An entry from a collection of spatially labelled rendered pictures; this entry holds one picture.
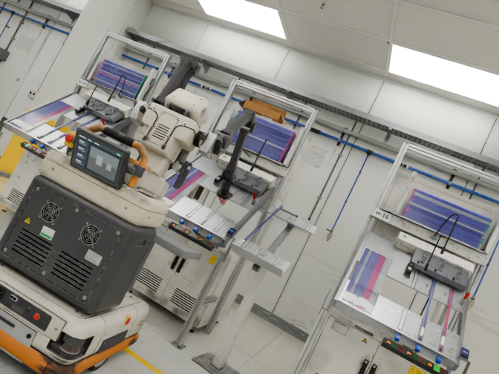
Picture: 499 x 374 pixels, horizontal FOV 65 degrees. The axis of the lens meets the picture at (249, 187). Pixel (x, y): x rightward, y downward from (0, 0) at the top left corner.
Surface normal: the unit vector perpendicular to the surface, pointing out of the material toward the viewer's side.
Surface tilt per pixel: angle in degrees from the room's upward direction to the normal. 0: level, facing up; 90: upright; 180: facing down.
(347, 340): 90
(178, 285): 90
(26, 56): 90
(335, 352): 90
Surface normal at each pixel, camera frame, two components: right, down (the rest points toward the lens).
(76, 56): -0.26, -0.20
